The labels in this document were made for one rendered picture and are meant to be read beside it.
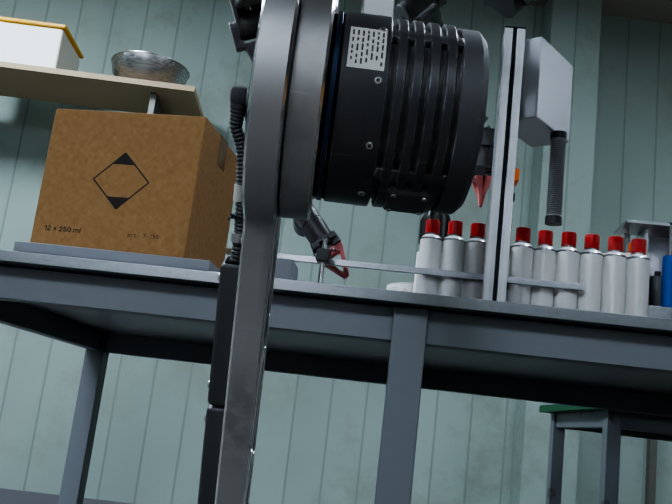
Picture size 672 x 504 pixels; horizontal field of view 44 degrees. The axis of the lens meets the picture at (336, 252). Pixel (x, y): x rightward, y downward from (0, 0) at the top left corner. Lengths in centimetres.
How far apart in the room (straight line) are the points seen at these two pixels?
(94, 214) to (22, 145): 371
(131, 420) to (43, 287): 329
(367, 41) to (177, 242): 85
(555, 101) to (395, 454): 90
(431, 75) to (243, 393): 35
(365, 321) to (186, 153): 45
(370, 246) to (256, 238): 413
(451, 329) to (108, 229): 64
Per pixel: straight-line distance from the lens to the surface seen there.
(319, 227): 192
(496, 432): 490
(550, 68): 195
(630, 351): 152
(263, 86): 69
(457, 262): 190
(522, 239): 194
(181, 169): 155
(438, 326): 147
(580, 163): 507
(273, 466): 477
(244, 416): 83
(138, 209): 156
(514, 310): 145
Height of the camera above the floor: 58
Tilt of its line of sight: 12 degrees up
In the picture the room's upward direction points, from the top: 7 degrees clockwise
